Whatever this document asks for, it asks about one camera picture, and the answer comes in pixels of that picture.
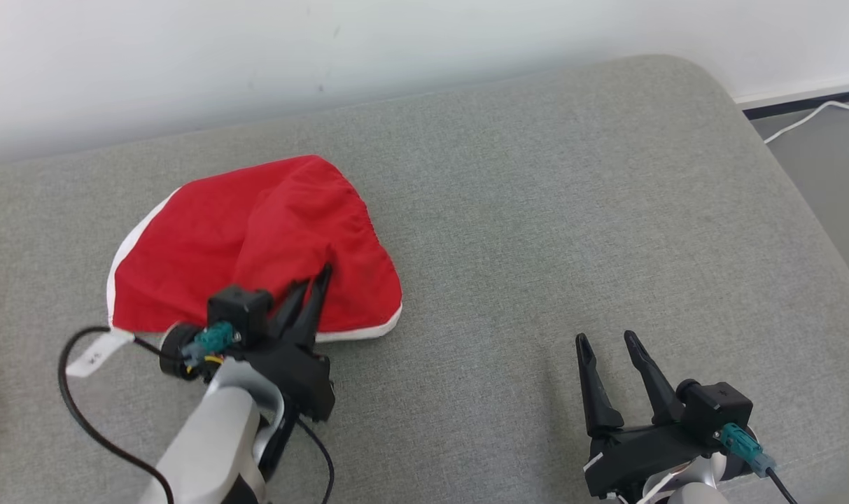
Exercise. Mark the grey fabric sofa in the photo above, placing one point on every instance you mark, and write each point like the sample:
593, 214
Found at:
536, 245

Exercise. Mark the red shorts with Bulls print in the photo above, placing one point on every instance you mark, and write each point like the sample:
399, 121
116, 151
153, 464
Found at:
207, 238

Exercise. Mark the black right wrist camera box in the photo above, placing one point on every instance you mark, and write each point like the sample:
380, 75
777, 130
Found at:
718, 409

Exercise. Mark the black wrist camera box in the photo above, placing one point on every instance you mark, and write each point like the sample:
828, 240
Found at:
239, 308
718, 409

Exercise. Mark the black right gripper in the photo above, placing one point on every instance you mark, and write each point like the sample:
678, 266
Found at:
641, 451

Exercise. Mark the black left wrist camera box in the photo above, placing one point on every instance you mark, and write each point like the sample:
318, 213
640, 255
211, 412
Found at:
239, 308

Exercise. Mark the black baseboard strip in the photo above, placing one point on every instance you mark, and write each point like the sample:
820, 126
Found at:
781, 107

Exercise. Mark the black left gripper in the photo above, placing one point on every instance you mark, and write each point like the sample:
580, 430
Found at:
302, 378

